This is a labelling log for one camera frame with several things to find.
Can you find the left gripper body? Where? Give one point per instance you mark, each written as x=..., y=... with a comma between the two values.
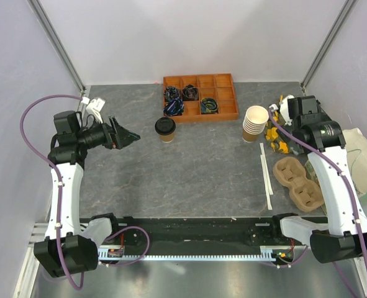
x=110, y=143

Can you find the stack of paper cups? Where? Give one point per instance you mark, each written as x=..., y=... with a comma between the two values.
x=254, y=123

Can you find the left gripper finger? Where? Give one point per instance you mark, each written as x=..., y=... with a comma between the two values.
x=125, y=137
x=115, y=126

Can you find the green printed paper bag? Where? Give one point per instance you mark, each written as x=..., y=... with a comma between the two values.
x=357, y=161

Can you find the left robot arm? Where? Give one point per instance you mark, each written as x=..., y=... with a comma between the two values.
x=66, y=244

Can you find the blue striped rolled tie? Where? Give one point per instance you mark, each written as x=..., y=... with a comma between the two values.
x=174, y=108

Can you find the camouflage cloth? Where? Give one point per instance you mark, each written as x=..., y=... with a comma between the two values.
x=278, y=139

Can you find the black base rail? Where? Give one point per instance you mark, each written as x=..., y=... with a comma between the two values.
x=195, y=236

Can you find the orange wooden compartment tray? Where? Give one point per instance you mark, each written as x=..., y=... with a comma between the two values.
x=200, y=98

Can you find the green yellow rolled tie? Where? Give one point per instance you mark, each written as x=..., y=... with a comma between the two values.
x=208, y=105

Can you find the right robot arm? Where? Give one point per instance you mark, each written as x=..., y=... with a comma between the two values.
x=345, y=234

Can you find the white wrapped straw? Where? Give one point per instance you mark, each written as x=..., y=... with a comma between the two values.
x=266, y=166
x=268, y=202

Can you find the brown paper coffee cup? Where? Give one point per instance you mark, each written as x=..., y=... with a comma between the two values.
x=167, y=138

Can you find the dark rolled tie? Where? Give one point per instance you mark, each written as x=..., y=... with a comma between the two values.
x=171, y=93

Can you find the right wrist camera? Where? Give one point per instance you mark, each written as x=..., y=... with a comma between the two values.
x=281, y=111

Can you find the cardboard cup carrier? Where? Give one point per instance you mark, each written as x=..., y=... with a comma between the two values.
x=305, y=193

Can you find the slotted cable duct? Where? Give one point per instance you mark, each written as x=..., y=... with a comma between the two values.
x=264, y=253

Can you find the brown rolled tie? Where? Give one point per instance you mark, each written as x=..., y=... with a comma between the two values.
x=190, y=93

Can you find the black plastic cup lid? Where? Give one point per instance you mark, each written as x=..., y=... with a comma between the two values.
x=165, y=126

